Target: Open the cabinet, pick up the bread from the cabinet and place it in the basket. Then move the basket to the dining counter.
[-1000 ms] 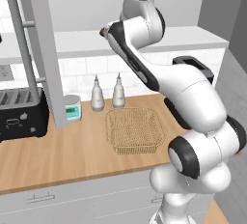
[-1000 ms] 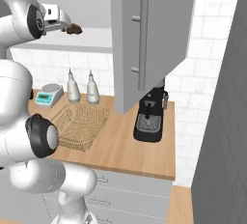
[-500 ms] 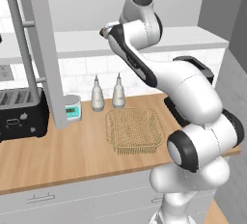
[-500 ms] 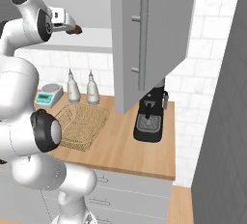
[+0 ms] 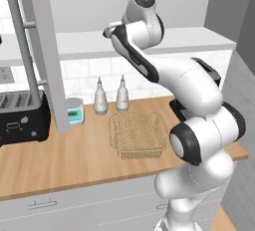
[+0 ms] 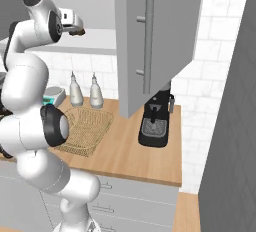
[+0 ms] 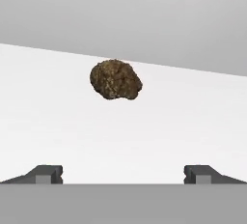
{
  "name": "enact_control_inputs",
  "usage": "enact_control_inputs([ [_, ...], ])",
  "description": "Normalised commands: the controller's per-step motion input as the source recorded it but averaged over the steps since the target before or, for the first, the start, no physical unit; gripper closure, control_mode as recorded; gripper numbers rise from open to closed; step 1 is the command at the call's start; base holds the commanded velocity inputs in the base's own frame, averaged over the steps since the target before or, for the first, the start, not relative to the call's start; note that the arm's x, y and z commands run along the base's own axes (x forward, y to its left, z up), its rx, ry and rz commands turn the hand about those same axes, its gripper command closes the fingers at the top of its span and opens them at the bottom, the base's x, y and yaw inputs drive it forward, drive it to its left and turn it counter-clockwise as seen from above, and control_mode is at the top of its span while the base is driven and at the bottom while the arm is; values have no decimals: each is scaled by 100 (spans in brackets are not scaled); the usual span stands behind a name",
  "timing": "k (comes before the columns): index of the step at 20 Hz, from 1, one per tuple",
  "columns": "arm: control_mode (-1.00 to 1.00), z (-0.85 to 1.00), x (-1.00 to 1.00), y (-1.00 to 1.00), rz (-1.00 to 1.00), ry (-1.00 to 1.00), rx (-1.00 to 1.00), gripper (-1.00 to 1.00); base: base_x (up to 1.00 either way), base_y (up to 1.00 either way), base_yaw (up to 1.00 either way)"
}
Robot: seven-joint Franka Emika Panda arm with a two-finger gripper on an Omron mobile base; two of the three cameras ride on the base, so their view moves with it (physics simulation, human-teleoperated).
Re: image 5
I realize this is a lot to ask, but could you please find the white shaker bottle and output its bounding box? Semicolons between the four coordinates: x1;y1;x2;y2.
93;76;110;116
115;74;130;113

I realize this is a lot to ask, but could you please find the white digital kitchen timer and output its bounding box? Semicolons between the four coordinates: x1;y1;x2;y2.
66;97;86;126

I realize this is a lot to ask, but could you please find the grey drawer handle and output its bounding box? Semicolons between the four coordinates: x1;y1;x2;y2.
155;200;169;211
26;198;58;211

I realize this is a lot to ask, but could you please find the grey wall outlet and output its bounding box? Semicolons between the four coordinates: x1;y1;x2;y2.
0;66;16;86

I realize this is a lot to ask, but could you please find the tan wire basket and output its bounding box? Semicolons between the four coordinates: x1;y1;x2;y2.
109;110;172;160

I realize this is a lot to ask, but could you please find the white dining counter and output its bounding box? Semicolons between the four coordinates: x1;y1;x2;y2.
0;26;237;68

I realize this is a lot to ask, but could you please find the white drawer front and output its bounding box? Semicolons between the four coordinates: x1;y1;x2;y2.
0;186;100;231

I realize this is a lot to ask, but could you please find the grey bar door handle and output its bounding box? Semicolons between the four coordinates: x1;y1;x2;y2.
6;0;48;98

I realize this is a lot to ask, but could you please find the black toaster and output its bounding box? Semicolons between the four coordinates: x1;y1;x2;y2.
0;90;53;148

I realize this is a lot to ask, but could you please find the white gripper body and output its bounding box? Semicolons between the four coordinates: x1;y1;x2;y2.
102;22;125;40

